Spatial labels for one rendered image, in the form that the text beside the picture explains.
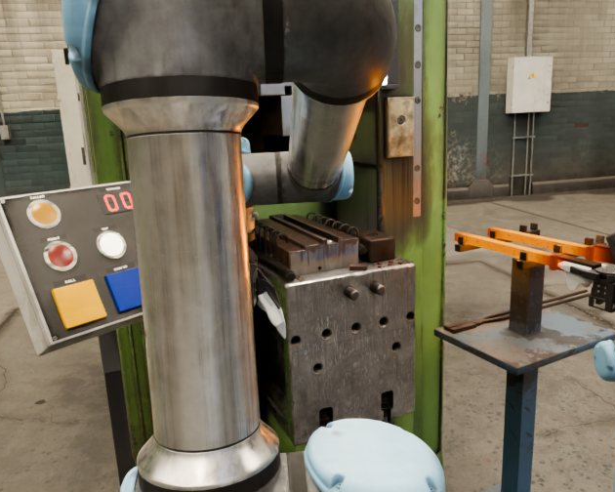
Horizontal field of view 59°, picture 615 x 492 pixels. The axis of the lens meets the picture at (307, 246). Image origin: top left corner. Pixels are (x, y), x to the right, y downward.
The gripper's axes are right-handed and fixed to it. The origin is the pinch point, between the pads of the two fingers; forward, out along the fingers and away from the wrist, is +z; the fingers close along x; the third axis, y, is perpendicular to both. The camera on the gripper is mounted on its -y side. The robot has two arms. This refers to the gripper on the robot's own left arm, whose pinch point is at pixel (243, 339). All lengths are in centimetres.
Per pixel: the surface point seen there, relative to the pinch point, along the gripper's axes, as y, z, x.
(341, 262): -50, 0, 18
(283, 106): -44, -40, 5
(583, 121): -759, -11, 386
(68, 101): -517, -63, -274
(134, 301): -6.4, -5.4, -21.7
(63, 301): 2.0, -8.6, -30.8
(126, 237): -13.9, -16.2, -24.7
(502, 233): -61, -4, 63
